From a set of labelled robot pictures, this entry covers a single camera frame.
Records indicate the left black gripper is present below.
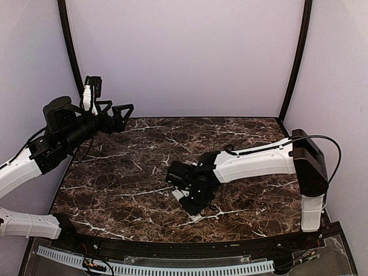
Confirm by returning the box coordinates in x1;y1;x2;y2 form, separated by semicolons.
62;99;133;151

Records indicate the white remote control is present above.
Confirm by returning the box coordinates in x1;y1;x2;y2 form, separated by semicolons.
172;189;204;223

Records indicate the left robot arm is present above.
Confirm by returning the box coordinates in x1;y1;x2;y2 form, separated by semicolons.
1;96;134;251

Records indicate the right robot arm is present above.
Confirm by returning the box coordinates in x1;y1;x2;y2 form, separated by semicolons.
165;129;332;250

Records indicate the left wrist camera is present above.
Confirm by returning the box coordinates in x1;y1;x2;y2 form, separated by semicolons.
80;76;102;116

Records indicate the left black frame post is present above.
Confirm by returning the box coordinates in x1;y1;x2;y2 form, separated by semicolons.
57;0;85;108

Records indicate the black frame post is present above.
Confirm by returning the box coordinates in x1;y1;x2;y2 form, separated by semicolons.
57;0;85;108
278;0;313;124

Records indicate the black front rail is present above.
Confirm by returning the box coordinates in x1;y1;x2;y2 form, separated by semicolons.
75;233;304;259

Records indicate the white slotted cable duct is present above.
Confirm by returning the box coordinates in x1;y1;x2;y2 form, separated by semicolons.
37;246;274;276

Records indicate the right black frame post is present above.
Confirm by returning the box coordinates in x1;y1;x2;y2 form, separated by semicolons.
278;0;313;124

